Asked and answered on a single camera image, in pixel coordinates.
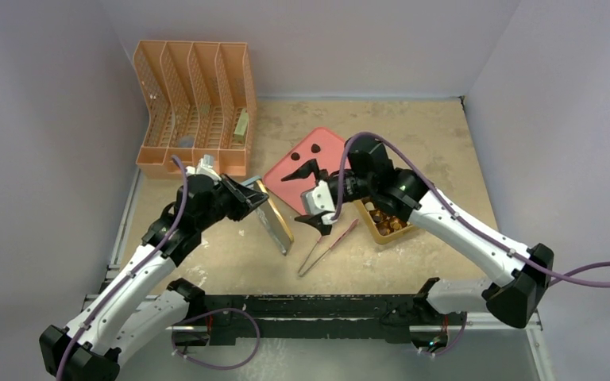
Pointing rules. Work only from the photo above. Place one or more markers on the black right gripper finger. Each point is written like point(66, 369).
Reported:
point(308, 169)
point(317, 222)

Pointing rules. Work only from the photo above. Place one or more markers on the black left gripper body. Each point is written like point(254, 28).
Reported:
point(218, 211)

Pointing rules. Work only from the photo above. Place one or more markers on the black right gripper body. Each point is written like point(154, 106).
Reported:
point(351, 191)

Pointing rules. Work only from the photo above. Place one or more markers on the silver foil tray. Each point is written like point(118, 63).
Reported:
point(276, 226)

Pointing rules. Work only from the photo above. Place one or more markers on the pink tongs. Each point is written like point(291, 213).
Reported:
point(305, 268)

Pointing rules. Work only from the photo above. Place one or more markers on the gold chocolate box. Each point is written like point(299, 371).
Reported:
point(384, 228)

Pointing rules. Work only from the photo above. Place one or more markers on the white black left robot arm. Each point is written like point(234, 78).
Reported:
point(97, 343)

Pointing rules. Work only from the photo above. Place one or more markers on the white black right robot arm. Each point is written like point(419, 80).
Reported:
point(515, 282)

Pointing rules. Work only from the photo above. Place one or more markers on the grey blue stapler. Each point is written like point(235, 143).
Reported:
point(250, 181)

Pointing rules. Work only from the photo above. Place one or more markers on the green eraser block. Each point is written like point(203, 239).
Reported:
point(241, 126)

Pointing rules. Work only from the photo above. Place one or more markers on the orange plastic file organizer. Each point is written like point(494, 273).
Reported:
point(193, 92)

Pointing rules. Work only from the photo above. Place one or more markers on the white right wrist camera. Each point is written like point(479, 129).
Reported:
point(319, 201)

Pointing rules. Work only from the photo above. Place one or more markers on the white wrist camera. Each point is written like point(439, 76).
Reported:
point(205, 166)
point(319, 201)

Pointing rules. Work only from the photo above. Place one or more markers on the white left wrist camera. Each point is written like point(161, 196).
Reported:
point(205, 166)

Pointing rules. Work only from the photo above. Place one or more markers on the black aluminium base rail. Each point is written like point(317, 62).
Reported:
point(222, 319)

